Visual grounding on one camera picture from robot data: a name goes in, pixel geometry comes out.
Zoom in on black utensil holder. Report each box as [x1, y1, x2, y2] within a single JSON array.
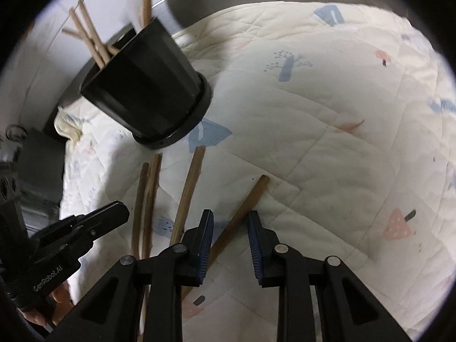
[[80, 18, 213, 150]]

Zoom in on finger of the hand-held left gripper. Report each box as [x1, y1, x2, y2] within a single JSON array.
[[30, 201, 131, 257]]

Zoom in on cream quilted mat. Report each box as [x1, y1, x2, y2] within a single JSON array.
[[53, 2, 456, 342]]

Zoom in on person's left hand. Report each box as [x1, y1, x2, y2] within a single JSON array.
[[19, 281, 77, 328]]

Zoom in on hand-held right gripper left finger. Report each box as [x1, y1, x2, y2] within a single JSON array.
[[53, 208, 214, 342]]

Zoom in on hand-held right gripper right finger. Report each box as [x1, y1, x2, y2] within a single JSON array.
[[247, 210, 414, 342]]

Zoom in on dark grey box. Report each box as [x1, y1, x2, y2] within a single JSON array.
[[19, 128, 67, 195]]

